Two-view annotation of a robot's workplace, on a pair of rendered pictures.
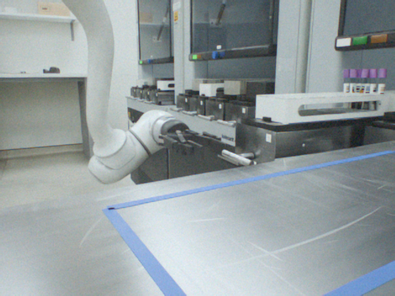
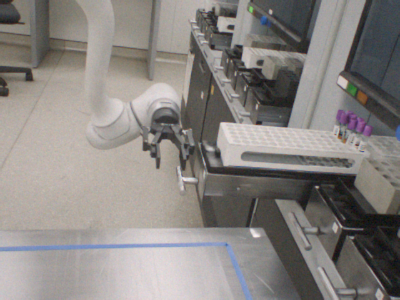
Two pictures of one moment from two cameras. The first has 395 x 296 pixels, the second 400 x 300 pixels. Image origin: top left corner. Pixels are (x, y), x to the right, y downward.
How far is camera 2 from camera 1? 0.44 m
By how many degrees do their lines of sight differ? 19
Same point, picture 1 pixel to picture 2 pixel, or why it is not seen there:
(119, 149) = (112, 123)
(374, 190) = (127, 284)
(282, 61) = (308, 65)
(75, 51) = not seen: outside the picture
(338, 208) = (80, 292)
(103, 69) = (99, 51)
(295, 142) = (228, 185)
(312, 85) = (320, 108)
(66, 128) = (132, 28)
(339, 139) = (283, 190)
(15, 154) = (73, 47)
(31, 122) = not seen: hidden behind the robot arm
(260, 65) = not seen: hidden behind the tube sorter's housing
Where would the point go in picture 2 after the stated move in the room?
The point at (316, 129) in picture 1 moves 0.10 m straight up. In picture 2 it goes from (255, 177) to (267, 130)
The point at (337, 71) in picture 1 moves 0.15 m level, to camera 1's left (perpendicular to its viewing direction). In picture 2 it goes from (339, 107) to (272, 90)
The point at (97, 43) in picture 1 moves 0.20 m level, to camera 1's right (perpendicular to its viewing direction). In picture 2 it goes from (95, 27) to (174, 46)
